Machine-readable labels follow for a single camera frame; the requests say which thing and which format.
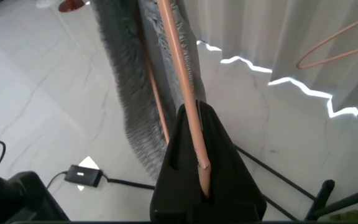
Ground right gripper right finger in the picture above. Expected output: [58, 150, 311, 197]
[197, 100, 267, 222]

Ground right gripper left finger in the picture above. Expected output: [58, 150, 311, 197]
[149, 104, 204, 222]

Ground pink clothes hanger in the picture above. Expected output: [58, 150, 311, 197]
[296, 17, 358, 70]
[135, 0, 213, 198]

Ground pale grey shorts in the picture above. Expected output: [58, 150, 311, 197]
[90, 0, 207, 181]

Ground black clothes rack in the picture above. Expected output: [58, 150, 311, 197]
[233, 144, 358, 222]

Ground black power adapter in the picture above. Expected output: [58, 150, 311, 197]
[64, 164, 104, 188]

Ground white curtain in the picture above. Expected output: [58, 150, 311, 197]
[178, 0, 358, 125]

